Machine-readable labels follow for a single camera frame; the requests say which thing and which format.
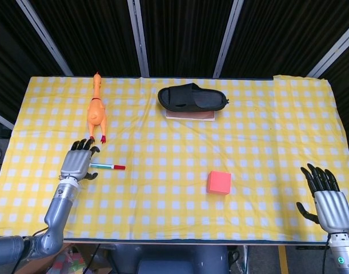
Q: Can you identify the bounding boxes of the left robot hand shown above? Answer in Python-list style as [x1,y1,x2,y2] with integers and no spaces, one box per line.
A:
[59,139,101,182]

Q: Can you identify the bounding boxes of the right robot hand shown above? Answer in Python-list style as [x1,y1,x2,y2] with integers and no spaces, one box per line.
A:
[296,163,349,233]

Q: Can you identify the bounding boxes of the teal and red marker pen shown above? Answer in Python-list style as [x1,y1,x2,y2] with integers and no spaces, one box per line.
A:
[89,162,126,171]

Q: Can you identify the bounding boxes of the pink cube block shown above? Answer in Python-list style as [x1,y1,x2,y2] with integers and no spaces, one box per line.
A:
[206,170,232,195]

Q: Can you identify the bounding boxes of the orange rubber chicken toy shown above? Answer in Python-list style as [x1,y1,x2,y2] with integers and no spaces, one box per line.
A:
[87,72,108,144]

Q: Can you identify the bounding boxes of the yellow floor tape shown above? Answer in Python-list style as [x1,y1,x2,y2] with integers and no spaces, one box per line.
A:
[278,245,289,274]

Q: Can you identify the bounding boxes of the colourful foam blocks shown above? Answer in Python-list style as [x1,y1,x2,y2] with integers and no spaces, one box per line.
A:
[51,247,88,274]

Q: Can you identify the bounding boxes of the brown cardboard box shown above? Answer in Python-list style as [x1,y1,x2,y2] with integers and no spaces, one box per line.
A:
[17,243,75,274]

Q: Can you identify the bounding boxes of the brown flat pad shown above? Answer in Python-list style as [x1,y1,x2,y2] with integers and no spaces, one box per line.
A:
[165,110,216,122]

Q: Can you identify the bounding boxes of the black slide slipper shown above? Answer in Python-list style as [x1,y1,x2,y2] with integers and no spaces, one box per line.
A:
[157,82,230,112]

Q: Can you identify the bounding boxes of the yellow checked tablecloth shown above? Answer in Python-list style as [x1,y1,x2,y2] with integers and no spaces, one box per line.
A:
[0,74,349,243]

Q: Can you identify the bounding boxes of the dark blue robot torso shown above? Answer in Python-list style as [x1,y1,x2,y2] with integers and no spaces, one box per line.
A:
[110,244,230,274]

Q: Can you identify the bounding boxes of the black cable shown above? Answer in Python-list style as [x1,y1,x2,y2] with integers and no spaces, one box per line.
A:
[322,242,330,274]
[87,243,101,272]

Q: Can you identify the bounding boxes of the grey metal frame post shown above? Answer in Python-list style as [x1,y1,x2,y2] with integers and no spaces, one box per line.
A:
[127,0,150,78]
[15,0,74,76]
[306,21,349,79]
[0,110,15,131]
[212,0,245,78]

